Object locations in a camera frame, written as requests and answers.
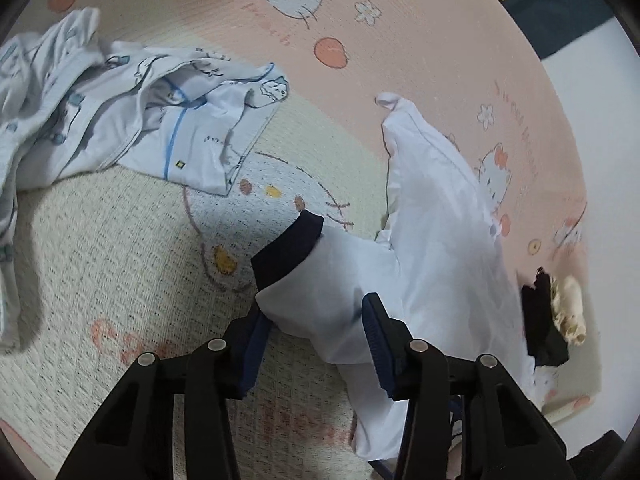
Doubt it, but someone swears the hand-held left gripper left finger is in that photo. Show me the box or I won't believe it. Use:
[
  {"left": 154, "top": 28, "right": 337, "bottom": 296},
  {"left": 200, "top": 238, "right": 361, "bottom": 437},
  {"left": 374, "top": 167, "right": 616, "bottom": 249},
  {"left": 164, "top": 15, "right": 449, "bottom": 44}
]
[{"left": 55, "top": 309, "right": 273, "bottom": 480}]

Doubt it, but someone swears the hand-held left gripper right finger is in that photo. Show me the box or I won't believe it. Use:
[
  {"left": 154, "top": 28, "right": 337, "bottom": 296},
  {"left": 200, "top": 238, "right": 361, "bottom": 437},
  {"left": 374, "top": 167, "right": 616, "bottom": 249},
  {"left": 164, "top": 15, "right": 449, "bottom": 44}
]
[{"left": 361, "top": 292, "right": 576, "bottom": 480}]

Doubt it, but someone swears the white t-shirt with navy trim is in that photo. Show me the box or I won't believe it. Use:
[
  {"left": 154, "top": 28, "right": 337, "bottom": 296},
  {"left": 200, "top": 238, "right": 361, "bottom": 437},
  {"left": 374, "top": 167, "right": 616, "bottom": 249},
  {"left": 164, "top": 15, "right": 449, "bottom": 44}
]
[{"left": 250, "top": 92, "right": 538, "bottom": 478}]

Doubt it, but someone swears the pink cat printed blanket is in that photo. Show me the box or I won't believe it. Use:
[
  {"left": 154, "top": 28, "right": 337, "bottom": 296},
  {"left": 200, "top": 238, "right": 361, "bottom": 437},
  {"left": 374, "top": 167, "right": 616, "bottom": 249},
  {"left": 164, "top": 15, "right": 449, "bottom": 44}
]
[{"left": 0, "top": 0, "right": 603, "bottom": 480}]

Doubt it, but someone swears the black folded garment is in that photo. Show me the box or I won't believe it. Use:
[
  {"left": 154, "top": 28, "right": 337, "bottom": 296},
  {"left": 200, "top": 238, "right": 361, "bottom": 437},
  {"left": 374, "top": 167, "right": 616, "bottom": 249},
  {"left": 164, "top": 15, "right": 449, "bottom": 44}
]
[{"left": 520, "top": 267, "right": 571, "bottom": 367}]

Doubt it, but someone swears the cream ruffled folded garment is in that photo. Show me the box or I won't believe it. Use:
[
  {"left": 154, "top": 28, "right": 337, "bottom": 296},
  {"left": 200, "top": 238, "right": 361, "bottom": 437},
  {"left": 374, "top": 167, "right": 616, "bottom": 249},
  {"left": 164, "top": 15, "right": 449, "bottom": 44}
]
[{"left": 550, "top": 275, "right": 587, "bottom": 346}]

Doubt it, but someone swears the light blue printed pajama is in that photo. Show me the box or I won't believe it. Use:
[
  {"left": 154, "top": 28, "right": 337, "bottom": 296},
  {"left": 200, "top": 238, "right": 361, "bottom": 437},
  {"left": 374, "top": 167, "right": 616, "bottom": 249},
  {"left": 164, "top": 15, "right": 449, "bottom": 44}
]
[{"left": 0, "top": 7, "right": 291, "bottom": 353}]

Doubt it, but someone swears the dark curtain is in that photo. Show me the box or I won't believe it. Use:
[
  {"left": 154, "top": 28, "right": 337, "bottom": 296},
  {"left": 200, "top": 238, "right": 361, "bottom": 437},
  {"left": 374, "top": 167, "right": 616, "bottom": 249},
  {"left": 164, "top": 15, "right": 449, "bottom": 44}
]
[{"left": 500, "top": 0, "right": 633, "bottom": 61}]

